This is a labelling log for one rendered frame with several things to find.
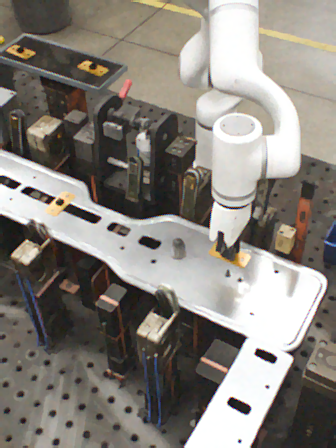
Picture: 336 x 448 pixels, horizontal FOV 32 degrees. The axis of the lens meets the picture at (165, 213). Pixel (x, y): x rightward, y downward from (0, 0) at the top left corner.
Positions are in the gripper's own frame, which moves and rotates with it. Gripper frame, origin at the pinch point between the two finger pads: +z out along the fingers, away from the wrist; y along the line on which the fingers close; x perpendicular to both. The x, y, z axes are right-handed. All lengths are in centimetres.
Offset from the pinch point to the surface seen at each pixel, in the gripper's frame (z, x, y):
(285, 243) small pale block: 5.0, 8.3, -10.9
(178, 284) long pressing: 9.2, -8.5, 7.6
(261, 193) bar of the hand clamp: -3.2, 0.1, -14.9
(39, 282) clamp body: 13.0, -38.2, 19.9
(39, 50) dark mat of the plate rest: -7, -78, -36
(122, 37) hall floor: 109, -187, -224
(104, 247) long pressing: 9.1, -28.8, 6.5
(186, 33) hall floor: 109, -151, -249
